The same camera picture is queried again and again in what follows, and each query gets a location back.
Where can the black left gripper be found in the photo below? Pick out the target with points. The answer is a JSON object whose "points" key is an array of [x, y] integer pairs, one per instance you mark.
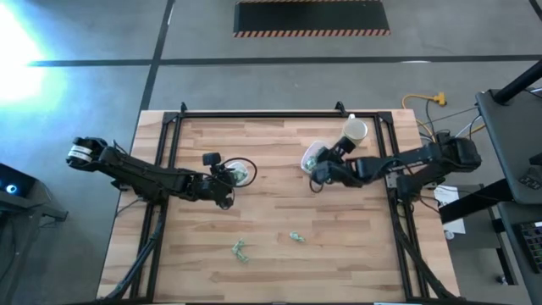
{"points": [[211, 188]]}

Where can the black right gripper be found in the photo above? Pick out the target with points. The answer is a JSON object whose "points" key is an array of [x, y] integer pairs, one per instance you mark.
{"points": [[334, 169]]}

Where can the green white wrapper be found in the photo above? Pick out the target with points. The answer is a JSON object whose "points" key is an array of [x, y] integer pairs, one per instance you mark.
{"points": [[296, 236], [242, 255], [312, 162], [240, 175], [239, 245]]}

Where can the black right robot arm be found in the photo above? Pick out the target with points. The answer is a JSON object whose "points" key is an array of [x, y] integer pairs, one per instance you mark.
{"points": [[423, 163]]}

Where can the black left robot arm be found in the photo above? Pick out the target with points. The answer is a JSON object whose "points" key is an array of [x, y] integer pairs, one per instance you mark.
{"points": [[135, 173]]}

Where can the round clear plastic container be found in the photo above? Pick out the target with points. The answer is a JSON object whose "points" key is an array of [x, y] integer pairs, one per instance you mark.
{"points": [[246, 168]]}

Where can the rectangular clear plastic container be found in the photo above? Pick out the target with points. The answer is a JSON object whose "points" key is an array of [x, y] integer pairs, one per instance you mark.
{"points": [[313, 149]]}

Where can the tall green paper cup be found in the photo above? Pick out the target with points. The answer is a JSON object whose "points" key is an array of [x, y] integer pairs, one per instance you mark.
{"points": [[357, 129]]}

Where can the white paper sheet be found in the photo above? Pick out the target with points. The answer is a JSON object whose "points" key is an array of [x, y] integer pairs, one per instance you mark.
{"points": [[446, 195]]}

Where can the small white round object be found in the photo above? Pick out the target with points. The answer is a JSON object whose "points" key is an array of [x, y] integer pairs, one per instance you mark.
{"points": [[449, 234]]}

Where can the black desk leg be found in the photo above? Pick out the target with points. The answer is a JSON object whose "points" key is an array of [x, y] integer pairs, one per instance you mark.
{"points": [[474, 201]]}

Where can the black hazard-striped floor mat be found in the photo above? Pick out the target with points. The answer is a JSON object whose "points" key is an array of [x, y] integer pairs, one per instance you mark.
{"points": [[311, 17]]}

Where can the grey desk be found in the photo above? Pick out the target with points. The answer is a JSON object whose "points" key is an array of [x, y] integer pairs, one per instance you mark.
{"points": [[508, 140], [521, 212]]}

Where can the dark grey cart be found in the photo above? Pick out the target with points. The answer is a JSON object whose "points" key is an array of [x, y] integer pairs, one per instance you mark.
{"points": [[42, 212]]}

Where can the black controller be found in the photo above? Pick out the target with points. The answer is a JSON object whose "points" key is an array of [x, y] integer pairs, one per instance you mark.
{"points": [[531, 180]]}

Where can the black pole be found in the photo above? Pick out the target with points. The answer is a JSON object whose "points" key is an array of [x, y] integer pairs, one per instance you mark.
{"points": [[518, 82]]}

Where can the black box with blue light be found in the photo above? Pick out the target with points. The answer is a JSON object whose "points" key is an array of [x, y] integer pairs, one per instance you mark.
{"points": [[21, 182]]}

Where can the black keyboard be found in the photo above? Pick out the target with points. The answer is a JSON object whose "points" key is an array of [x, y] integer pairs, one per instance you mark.
{"points": [[533, 245]]}

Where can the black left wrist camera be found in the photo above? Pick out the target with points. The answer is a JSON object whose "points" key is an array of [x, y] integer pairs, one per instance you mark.
{"points": [[211, 159]]}

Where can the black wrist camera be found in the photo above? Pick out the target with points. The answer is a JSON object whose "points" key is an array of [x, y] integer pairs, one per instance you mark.
{"points": [[211, 159], [345, 146]]}

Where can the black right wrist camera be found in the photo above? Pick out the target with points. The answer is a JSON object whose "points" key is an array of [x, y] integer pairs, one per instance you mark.
{"points": [[345, 146]]}

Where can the black aluminium table frame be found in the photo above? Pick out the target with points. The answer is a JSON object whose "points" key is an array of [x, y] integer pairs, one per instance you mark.
{"points": [[275, 114]]}

